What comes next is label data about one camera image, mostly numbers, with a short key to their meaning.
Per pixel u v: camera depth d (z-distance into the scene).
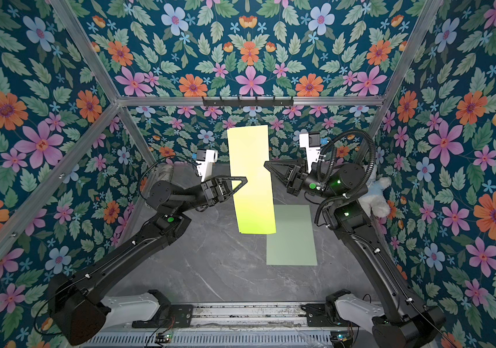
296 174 0.49
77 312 0.45
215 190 0.53
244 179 0.54
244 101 0.91
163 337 0.72
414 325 0.36
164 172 1.14
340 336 0.73
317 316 0.73
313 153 0.48
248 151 0.52
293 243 0.90
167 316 0.68
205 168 0.53
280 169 0.53
